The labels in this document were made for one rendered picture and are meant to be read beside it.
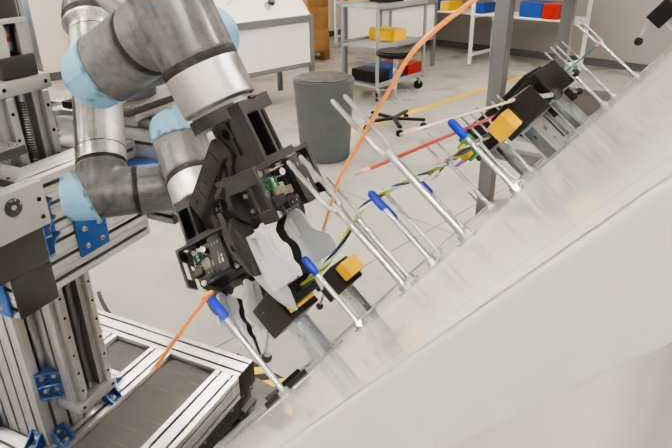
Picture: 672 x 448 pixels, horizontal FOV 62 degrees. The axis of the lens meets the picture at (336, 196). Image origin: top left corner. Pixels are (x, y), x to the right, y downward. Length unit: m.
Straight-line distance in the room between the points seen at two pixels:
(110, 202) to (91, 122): 0.13
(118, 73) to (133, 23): 0.06
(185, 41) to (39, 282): 0.83
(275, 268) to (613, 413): 0.70
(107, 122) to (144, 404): 1.20
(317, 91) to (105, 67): 3.50
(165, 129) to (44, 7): 7.24
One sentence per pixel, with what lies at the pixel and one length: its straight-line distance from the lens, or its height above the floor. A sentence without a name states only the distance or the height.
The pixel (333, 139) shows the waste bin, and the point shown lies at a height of 0.20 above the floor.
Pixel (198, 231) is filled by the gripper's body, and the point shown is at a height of 1.19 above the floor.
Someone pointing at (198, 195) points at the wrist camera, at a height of 1.27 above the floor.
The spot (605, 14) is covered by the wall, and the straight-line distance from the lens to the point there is 8.33.
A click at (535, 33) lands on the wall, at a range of 8.74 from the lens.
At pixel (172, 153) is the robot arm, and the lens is 0.79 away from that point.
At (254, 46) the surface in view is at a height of 0.64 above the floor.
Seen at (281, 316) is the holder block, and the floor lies 1.15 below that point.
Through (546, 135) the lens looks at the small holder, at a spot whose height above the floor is 1.33.
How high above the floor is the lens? 1.51
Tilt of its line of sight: 24 degrees down
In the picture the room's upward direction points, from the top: 1 degrees counter-clockwise
